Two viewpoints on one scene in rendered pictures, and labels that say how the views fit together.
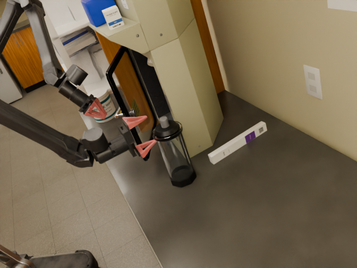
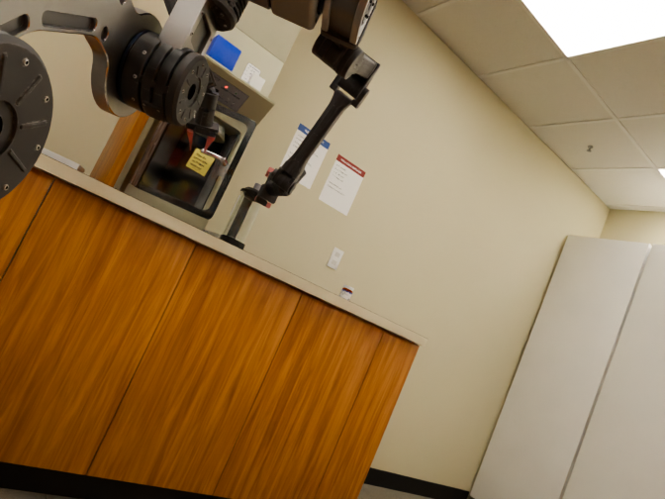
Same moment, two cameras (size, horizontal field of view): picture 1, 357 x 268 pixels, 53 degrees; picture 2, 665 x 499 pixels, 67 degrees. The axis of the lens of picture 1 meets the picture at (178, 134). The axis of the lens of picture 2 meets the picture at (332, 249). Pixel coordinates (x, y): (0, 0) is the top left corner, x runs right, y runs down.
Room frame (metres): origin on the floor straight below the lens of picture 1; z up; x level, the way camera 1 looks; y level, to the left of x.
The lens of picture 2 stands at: (1.33, 1.97, 0.85)
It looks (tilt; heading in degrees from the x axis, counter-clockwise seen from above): 7 degrees up; 252
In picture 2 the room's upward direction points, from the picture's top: 24 degrees clockwise
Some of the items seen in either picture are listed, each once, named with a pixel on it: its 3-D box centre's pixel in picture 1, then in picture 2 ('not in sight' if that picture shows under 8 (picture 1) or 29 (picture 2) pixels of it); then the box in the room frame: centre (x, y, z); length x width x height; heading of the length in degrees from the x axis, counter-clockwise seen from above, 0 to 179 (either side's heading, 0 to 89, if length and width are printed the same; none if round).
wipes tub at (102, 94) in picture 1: (101, 105); not in sight; (1.85, 0.34, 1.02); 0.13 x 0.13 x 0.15
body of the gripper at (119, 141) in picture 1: (120, 144); (274, 187); (1.04, 0.19, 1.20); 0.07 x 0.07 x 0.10; 14
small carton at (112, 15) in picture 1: (112, 17); (254, 84); (1.26, 0.07, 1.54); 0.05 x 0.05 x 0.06; 7
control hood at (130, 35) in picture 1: (116, 36); (229, 92); (1.33, 0.09, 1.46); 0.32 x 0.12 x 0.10; 14
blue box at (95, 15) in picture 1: (100, 8); (220, 55); (1.41, 0.11, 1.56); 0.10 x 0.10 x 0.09; 14
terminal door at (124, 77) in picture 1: (134, 101); (195, 152); (1.34, 0.12, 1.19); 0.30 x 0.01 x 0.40; 164
